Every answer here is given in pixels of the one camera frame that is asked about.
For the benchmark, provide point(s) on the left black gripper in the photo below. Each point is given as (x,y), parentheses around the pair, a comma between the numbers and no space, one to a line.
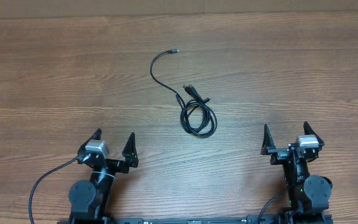
(129,154)

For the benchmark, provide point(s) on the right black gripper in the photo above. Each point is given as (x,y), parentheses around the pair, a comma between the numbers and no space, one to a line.
(279,155)

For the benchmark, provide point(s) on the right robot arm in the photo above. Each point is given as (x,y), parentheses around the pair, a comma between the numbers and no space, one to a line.
(308,194)

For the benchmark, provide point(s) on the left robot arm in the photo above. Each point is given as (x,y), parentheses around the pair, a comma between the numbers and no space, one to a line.
(89,198)

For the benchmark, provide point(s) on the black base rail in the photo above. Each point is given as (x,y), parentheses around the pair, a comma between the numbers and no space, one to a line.
(250,219)

